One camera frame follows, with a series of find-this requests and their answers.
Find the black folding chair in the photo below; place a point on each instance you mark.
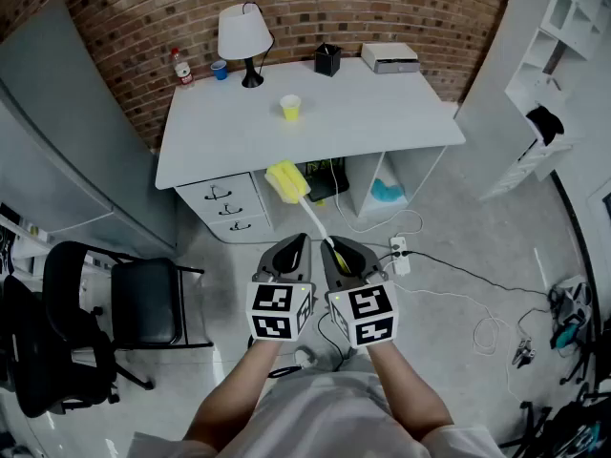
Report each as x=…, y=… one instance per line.
x=148, y=298

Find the black square pen holder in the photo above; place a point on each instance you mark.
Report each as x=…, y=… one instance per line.
x=327, y=60

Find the grey cabinet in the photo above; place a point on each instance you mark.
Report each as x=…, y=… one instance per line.
x=57, y=112

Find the heap of black equipment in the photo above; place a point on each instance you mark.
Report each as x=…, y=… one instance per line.
x=568, y=313

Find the yellow sponge brush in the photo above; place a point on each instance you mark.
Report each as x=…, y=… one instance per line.
x=286, y=179

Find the person's right forearm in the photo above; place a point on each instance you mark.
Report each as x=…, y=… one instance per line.
x=406, y=389

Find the black cap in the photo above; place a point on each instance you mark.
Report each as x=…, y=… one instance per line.
x=545, y=122

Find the white flat box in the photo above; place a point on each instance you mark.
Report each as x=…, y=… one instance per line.
x=389, y=55

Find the clear bottle with red label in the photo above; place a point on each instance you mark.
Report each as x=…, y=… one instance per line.
x=183, y=72

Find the blue cloth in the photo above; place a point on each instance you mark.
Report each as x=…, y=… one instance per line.
x=387, y=193

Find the white power strip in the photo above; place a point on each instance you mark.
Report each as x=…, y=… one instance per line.
x=400, y=256

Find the yellow paper cup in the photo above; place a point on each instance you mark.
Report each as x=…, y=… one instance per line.
x=290, y=111

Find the white desk drawer unit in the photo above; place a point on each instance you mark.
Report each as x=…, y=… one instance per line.
x=224, y=208

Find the person's left forearm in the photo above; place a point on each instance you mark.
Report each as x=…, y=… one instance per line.
x=234, y=389

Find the black bag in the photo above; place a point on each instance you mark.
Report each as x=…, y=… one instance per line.
x=327, y=184

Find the person's left shoe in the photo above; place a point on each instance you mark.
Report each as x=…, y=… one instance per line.
x=305, y=356

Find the person's white shirt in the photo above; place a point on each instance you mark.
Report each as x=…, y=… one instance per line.
x=324, y=418

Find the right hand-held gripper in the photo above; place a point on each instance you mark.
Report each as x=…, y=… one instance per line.
x=372, y=303

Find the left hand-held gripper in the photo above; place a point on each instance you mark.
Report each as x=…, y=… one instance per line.
x=272, y=303

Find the white shelf unit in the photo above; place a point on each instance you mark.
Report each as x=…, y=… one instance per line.
x=518, y=89

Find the blue plastic cup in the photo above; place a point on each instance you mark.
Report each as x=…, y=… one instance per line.
x=219, y=70

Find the white shade table lamp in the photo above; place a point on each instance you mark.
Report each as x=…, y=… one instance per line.
x=243, y=31

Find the black office chair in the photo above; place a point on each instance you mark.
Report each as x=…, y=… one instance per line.
x=43, y=360

